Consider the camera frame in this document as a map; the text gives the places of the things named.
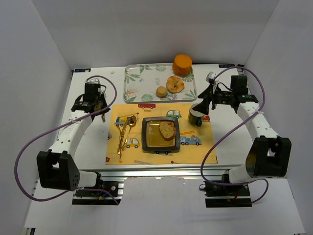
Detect tall orange round cake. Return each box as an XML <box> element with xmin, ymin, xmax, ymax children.
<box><xmin>172</xmin><ymin>54</ymin><xmax>192</xmax><ymax>76</ymax></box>

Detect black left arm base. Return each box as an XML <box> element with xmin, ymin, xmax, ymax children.
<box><xmin>72</xmin><ymin>179</ymin><xmax>124</xmax><ymax>206</ymax></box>

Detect gold spoon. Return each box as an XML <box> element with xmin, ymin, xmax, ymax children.
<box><xmin>122</xmin><ymin>115</ymin><xmax>137</xmax><ymax>151</ymax></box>

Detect aluminium table frame rail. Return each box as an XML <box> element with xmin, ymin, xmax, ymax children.
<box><xmin>89</xmin><ymin>164</ymin><xmax>240</xmax><ymax>182</ymax></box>

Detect gold fork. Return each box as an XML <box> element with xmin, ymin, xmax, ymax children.
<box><xmin>117</xmin><ymin>117</ymin><xmax>131</xmax><ymax>158</ymax></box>

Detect small round muffin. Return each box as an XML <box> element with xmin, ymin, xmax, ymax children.
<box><xmin>156</xmin><ymin>86</ymin><xmax>168</xmax><ymax>98</ymax></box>

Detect toasted bread slice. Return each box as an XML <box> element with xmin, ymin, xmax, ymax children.
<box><xmin>159</xmin><ymin>121</ymin><xmax>177</xmax><ymax>141</ymax></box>

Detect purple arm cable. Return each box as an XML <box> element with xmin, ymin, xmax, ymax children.
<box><xmin>14</xmin><ymin>75</ymin><xmax>120</xmax><ymax>205</ymax></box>
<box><xmin>200</xmin><ymin>66</ymin><xmax>269</xmax><ymax>204</ymax></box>

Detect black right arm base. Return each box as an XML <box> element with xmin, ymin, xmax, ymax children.
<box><xmin>199</xmin><ymin>181</ymin><xmax>252</xmax><ymax>208</ymax></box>

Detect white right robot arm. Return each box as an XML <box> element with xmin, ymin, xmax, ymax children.
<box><xmin>191</xmin><ymin>72</ymin><xmax>291</xmax><ymax>186</ymax></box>

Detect leaf patterned white tray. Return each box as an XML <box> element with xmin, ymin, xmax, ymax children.
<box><xmin>123</xmin><ymin>63</ymin><xmax>198</xmax><ymax>104</ymax></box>

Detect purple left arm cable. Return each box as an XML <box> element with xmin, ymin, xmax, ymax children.
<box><xmin>14</xmin><ymin>75</ymin><xmax>120</xmax><ymax>205</ymax></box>

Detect twisted orange bread roll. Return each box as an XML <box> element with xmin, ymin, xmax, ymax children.
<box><xmin>166</xmin><ymin>76</ymin><xmax>185</xmax><ymax>94</ymax></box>

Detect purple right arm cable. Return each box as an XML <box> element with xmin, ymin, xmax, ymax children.
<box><xmin>200</xmin><ymin>66</ymin><xmax>269</xmax><ymax>204</ymax></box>

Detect metal serving tongs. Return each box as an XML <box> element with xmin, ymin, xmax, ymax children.
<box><xmin>101</xmin><ymin>92</ymin><xmax>107</xmax><ymax>123</ymax></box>

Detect dark square plate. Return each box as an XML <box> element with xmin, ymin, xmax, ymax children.
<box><xmin>141</xmin><ymin>117</ymin><xmax>180</xmax><ymax>155</ymax></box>

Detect green mug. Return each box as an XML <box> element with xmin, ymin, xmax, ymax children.
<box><xmin>188</xmin><ymin>103</ymin><xmax>205</xmax><ymax>127</ymax></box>

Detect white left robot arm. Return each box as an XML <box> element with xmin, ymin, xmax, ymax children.
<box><xmin>37</xmin><ymin>76</ymin><xmax>110</xmax><ymax>191</ymax></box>

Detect yellow vehicle print placemat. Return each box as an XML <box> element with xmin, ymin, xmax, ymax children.
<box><xmin>106</xmin><ymin>103</ymin><xmax>214</xmax><ymax>165</ymax></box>

